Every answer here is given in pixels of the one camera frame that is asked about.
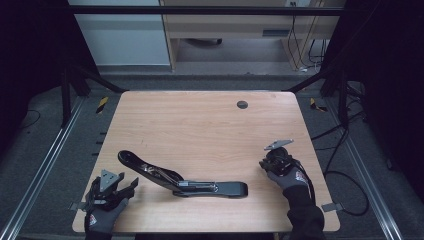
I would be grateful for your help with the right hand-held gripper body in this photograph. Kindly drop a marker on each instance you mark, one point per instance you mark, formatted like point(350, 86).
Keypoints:
point(280, 158)

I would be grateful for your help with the black horizontal frame bar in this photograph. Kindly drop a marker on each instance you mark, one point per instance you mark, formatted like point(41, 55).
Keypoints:
point(200, 10)

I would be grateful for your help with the light wooden desk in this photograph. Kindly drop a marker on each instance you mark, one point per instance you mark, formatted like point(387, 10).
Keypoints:
point(233, 25)

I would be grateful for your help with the grey table bracket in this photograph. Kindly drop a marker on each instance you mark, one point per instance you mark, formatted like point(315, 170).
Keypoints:
point(75, 206)
point(333, 207)

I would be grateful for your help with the white cabinet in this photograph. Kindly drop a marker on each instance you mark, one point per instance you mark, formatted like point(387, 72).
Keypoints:
point(123, 40)

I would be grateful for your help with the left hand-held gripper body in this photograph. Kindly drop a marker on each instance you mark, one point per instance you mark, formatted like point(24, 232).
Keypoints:
point(106, 191)

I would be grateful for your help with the yellow clamp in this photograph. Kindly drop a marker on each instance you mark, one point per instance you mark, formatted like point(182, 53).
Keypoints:
point(314, 104)
point(102, 104)

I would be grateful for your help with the yellow clamp left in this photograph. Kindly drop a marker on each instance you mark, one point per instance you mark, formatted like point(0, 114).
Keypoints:
point(102, 104)

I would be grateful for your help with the black frame strut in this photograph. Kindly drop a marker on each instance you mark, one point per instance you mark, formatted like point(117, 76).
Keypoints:
point(66, 100)
point(343, 100)

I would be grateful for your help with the aluminium floor rail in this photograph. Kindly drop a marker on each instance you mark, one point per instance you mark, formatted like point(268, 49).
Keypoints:
point(43, 166)
point(366, 180)

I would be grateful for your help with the person's right hand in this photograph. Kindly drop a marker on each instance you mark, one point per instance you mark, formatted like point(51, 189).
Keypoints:
point(290, 178)

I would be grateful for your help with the dark round table grommet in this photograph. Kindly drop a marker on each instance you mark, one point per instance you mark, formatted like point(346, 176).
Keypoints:
point(242, 104)

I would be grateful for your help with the yellow clamp right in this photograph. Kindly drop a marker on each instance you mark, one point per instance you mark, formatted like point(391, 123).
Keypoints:
point(314, 104)

